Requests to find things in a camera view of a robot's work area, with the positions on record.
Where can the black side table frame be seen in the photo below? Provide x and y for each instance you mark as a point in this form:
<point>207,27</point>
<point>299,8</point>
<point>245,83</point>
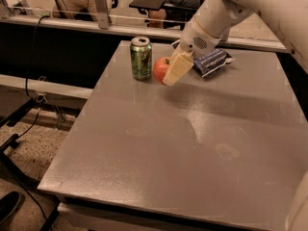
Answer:
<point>14,105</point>

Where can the black shoe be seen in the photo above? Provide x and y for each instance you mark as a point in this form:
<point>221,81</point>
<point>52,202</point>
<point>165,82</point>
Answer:
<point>9,204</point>

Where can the metal bracket post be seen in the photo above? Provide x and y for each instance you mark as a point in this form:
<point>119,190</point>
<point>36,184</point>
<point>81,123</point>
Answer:
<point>102,14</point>
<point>225,35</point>

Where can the blue chip bag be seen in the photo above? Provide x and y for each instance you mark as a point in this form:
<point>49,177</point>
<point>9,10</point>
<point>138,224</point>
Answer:
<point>211,62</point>

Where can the green soda can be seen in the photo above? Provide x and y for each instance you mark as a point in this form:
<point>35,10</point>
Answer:
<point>141,58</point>

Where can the left metal bracket post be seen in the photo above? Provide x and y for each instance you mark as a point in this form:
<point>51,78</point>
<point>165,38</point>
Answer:
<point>102,14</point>

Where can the right metal bracket post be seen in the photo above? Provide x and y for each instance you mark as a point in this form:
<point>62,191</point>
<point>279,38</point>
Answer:
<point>225,35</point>

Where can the black tablet on stand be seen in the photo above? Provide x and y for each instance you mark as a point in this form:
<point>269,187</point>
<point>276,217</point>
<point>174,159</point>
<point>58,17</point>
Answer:
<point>153,5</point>

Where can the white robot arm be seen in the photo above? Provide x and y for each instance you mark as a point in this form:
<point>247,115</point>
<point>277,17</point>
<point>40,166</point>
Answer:
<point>246,154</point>

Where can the red apple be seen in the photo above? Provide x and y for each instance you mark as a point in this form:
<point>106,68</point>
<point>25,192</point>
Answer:
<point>160,69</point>

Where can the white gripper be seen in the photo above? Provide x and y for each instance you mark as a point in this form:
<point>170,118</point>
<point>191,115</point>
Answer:
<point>195,41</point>

